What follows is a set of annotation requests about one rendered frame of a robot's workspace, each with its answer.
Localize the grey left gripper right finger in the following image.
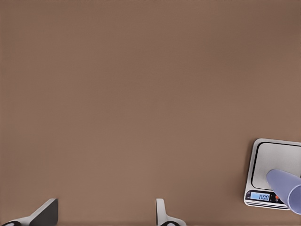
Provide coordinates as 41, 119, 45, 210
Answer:
155, 198, 187, 226

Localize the silver digital kitchen scale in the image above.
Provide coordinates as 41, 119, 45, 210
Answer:
243, 138, 301, 210

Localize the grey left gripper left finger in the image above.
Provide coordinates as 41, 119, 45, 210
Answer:
0, 198, 59, 226

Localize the lavender blue cup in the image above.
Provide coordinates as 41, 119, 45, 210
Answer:
266, 169, 301, 216

